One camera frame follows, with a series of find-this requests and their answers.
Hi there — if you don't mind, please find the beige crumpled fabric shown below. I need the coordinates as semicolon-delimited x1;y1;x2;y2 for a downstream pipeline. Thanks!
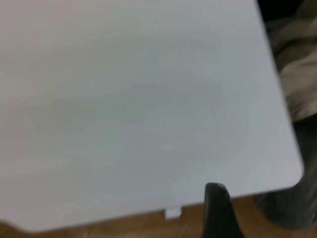
266;0;317;122

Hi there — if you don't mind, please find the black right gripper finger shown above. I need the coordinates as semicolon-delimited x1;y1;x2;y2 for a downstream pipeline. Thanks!
202;182;245;238

